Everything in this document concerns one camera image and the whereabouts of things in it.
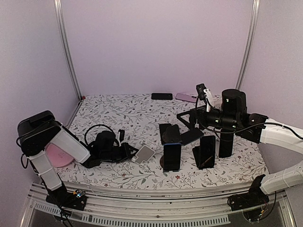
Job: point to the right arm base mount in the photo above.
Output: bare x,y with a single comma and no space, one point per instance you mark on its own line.
253,197

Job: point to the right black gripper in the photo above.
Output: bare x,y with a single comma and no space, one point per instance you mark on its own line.
200,114

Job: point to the right aluminium frame post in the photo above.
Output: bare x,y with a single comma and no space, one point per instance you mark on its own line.
249,43

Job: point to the left aluminium frame post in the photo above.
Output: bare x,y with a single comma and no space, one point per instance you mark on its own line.
66,49

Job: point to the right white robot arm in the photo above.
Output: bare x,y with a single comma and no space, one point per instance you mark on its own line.
281,144

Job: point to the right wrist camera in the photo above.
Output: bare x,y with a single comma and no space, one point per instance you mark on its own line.
204,94

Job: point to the pink bowl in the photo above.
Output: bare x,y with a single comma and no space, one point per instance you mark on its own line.
57,156

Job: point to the purple phone at back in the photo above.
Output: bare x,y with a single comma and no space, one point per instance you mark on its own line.
185,98

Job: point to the black folding phone stand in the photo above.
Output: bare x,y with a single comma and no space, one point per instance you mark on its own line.
197,158

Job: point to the blue phone under stand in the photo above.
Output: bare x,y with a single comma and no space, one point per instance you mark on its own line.
162,128

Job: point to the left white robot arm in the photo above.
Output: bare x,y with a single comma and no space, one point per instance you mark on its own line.
43,139

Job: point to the black phone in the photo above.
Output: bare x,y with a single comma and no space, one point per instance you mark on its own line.
208,142
172,151
226,144
161,96

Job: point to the aluminium frame post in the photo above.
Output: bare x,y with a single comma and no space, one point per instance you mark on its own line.
66,49
249,43

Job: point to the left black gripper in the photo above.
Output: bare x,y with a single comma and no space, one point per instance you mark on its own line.
127,148

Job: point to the white patterned plate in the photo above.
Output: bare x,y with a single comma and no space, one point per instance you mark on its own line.
218,104

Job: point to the front aluminium rail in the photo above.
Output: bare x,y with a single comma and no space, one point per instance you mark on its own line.
111,207

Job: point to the floral table mat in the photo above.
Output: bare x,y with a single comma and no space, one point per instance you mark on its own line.
140,116

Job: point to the black stand wooden base front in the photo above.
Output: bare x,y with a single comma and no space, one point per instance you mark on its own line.
169,165

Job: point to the silver phone stand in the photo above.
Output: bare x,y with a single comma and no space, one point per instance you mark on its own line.
143,155

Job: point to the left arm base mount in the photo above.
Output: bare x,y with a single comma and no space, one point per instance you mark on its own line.
62,198

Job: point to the black phone front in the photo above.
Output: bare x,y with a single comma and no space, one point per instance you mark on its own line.
208,142

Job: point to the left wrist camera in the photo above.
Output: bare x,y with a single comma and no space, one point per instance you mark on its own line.
120,136

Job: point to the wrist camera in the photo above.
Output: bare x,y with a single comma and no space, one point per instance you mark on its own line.
204,94
120,136

